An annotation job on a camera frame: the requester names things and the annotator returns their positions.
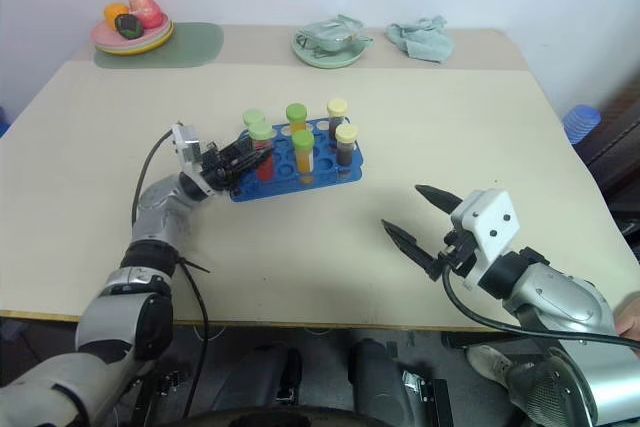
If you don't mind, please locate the red liquid tube green cap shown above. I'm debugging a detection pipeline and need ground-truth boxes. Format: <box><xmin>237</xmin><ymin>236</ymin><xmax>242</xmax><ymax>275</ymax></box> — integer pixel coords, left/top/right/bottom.
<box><xmin>242</xmin><ymin>108</ymin><xmax>268</xmax><ymax>136</ymax></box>
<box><xmin>248</xmin><ymin>122</ymin><xmax>275</xmax><ymax>182</ymax></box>

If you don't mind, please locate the yellow liquid tube green cap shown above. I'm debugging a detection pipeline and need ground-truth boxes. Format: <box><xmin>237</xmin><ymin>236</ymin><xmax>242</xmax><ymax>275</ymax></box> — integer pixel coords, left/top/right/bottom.
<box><xmin>291</xmin><ymin>129</ymin><xmax>316</xmax><ymax>183</ymax></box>

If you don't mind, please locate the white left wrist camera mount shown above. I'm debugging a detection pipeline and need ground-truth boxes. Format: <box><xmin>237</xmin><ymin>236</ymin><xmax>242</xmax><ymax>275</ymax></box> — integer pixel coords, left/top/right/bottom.
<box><xmin>171</xmin><ymin>122</ymin><xmax>219</xmax><ymax>202</ymax></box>

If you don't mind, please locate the black metal bracket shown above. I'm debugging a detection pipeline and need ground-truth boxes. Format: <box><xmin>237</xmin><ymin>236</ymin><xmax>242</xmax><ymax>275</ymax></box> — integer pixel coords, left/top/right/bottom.
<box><xmin>399</xmin><ymin>370</ymin><xmax>455</xmax><ymax>427</ymax></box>

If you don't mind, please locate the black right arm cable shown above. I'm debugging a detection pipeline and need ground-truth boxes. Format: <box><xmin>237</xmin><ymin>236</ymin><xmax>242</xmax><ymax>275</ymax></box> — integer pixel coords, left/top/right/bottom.
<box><xmin>441</xmin><ymin>266</ymin><xmax>640</xmax><ymax>351</ymax></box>

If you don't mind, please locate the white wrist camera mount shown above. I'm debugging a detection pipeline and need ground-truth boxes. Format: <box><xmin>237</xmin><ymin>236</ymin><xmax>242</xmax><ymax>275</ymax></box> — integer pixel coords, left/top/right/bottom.
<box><xmin>171</xmin><ymin>122</ymin><xmax>219</xmax><ymax>202</ymax></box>
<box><xmin>449</xmin><ymin>188</ymin><xmax>521</xmax><ymax>291</ymax></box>

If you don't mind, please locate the teal cloth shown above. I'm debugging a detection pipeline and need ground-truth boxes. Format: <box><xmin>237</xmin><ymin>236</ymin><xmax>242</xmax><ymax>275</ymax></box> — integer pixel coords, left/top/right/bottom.
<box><xmin>384</xmin><ymin>15</ymin><xmax>455</xmax><ymax>64</ymax></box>

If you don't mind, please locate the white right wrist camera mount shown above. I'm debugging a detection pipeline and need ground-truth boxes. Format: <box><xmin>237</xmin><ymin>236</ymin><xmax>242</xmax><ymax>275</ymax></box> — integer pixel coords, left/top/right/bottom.
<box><xmin>449</xmin><ymin>188</ymin><xmax>521</xmax><ymax>291</ymax></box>

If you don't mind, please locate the black toy fruit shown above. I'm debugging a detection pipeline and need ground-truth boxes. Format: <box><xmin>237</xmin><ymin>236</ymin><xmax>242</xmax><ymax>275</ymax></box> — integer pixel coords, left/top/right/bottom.
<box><xmin>114</xmin><ymin>14</ymin><xmax>145</xmax><ymax>40</ymax></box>

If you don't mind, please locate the orange toy fruit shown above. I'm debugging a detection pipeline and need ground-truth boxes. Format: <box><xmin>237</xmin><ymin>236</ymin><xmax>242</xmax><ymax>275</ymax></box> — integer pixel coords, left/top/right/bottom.
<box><xmin>103</xmin><ymin>2</ymin><xmax>130</xmax><ymax>24</ymax></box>

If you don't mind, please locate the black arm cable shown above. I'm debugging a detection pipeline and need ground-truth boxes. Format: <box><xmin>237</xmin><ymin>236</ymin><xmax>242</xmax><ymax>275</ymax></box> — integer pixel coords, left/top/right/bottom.
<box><xmin>130</xmin><ymin>130</ymin><xmax>211</xmax><ymax>421</ymax></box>
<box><xmin>441</xmin><ymin>266</ymin><xmax>640</xmax><ymax>351</ymax></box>

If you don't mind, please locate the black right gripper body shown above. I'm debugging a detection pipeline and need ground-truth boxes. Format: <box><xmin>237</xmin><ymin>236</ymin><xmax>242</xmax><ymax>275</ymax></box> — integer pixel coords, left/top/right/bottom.
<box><xmin>437</xmin><ymin>227</ymin><xmax>482</xmax><ymax>278</ymax></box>

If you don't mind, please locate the blue test tube rack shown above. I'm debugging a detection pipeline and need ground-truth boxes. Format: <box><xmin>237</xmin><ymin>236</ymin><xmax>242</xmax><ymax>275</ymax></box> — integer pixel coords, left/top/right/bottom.
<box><xmin>228</xmin><ymin>118</ymin><xmax>365</xmax><ymax>203</ymax></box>

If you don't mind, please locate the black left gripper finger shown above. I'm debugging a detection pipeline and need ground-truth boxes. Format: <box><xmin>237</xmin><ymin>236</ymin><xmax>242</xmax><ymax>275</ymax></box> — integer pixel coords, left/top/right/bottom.
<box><xmin>221</xmin><ymin>137</ymin><xmax>258</xmax><ymax>159</ymax></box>
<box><xmin>231</xmin><ymin>148</ymin><xmax>275</xmax><ymax>179</ymax></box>

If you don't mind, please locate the blue plastic stool stack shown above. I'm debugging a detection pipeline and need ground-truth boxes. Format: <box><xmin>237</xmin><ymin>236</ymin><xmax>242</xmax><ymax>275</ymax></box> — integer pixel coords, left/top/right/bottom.
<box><xmin>562</xmin><ymin>103</ymin><xmax>602</xmax><ymax>147</ymax></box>

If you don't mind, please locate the dark grey rounded shape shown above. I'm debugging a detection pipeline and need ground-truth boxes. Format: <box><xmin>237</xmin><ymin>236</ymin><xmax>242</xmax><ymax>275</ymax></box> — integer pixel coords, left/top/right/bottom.
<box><xmin>348</xmin><ymin>338</ymin><xmax>407</xmax><ymax>427</ymax></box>

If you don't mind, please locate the bystander bare hand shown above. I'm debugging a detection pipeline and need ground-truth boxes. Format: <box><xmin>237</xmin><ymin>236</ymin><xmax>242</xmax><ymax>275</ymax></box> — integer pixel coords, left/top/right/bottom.
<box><xmin>614</xmin><ymin>292</ymin><xmax>640</xmax><ymax>340</ymax></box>

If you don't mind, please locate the brown liquid tube cream cap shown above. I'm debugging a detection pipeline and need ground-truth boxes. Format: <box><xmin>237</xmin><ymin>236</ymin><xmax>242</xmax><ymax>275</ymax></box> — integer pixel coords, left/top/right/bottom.
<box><xmin>326</xmin><ymin>98</ymin><xmax>349</xmax><ymax>141</ymax></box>
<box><xmin>334</xmin><ymin>122</ymin><xmax>360</xmax><ymax>168</ymax></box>

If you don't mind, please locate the green placemat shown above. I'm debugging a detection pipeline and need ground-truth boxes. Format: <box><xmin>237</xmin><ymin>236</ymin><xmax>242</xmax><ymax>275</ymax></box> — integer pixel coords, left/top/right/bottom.
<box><xmin>93</xmin><ymin>21</ymin><xmax>225</xmax><ymax>70</ymax></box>

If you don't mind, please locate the light green plate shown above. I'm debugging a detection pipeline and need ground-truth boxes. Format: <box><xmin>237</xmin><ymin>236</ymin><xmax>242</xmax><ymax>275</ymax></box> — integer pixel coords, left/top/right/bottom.
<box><xmin>291</xmin><ymin>31</ymin><xmax>365</xmax><ymax>69</ymax></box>

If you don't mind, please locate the pale yellow plate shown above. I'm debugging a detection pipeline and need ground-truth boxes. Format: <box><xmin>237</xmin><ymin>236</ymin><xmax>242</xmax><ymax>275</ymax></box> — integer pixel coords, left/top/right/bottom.
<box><xmin>93</xmin><ymin>26</ymin><xmax>177</xmax><ymax>56</ymax></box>

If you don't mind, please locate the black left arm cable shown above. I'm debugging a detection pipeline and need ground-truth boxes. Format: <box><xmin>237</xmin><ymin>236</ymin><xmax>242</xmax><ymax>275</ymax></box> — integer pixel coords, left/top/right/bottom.
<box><xmin>130</xmin><ymin>130</ymin><xmax>211</xmax><ymax>421</ymax></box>

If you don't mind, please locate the pink toy peach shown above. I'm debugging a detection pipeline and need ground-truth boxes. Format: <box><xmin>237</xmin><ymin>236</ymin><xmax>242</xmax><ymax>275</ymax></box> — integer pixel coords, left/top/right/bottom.
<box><xmin>128</xmin><ymin>0</ymin><xmax>165</xmax><ymax>29</ymax></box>

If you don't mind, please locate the orange liquid tube green cap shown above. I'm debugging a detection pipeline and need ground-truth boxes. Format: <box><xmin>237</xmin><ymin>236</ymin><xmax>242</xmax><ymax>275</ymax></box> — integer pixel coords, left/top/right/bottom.
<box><xmin>285</xmin><ymin>102</ymin><xmax>308</xmax><ymax>133</ymax></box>

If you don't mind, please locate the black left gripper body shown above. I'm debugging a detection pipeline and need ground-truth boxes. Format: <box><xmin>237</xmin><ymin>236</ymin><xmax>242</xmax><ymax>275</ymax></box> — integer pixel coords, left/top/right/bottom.
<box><xmin>198</xmin><ymin>141</ymin><xmax>242</xmax><ymax>190</ymax></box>

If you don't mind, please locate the dark brown furniture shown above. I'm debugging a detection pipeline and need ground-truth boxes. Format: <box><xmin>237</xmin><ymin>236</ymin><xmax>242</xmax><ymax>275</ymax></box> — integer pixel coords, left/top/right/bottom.
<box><xmin>574</xmin><ymin>91</ymin><xmax>640</xmax><ymax>268</ymax></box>

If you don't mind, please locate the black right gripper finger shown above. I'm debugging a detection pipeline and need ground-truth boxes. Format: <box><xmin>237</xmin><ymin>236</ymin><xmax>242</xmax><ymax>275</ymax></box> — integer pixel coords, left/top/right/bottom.
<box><xmin>414</xmin><ymin>184</ymin><xmax>465</xmax><ymax>217</ymax></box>
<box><xmin>380</xmin><ymin>218</ymin><xmax>443</xmax><ymax>282</ymax></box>

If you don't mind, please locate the pink plate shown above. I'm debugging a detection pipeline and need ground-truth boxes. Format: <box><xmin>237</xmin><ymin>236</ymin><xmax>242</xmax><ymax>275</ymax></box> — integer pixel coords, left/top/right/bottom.
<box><xmin>90</xmin><ymin>18</ymin><xmax>174</xmax><ymax>47</ymax></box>

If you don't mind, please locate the white grey mesh sneaker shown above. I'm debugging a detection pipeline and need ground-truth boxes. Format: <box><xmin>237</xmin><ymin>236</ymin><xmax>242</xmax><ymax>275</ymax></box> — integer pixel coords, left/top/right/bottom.
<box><xmin>466</xmin><ymin>344</ymin><xmax>584</xmax><ymax>427</ymax></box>

